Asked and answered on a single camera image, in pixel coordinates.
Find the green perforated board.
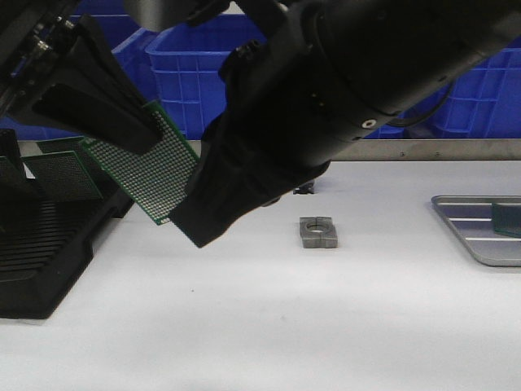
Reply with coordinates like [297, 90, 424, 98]
[37, 136, 84, 154]
[492, 203, 520, 238]
[1, 151, 103, 203]
[80, 101, 199, 226]

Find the black circuit board rack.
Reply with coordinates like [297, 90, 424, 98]
[1, 129, 133, 319]

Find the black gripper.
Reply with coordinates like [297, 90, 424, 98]
[1, 1, 160, 154]
[170, 40, 330, 248]

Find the blue crate back left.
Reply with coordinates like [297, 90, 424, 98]
[72, 0, 135, 24]

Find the grey metal clamp block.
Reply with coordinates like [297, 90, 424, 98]
[300, 217, 339, 248]

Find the metal table edge rail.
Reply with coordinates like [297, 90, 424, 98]
[15, 138, 521, 163]

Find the green perforated board front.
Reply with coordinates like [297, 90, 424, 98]
[492, 203, 520, 238]

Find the blue plastic crate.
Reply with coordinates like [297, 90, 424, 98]
[367, 38, 520, 139]
[1, 14, 158, 141]
[146, 15, 265, 140]

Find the blue plastic crate centre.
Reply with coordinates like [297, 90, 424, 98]
[146, 15, 265, 140]

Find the silver metal tray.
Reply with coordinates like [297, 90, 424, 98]
[431, 195, 520, 267]

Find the red emergency stop button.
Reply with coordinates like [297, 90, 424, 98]
[293, 180, 315, 195]

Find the blue plastic crate left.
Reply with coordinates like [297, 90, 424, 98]
[1, 14, 158, 141]

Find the blue plastic crate right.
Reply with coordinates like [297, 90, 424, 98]
[367, 38, 520, 139]

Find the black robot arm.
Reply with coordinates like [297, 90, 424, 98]
[169, 1, 520, 247]

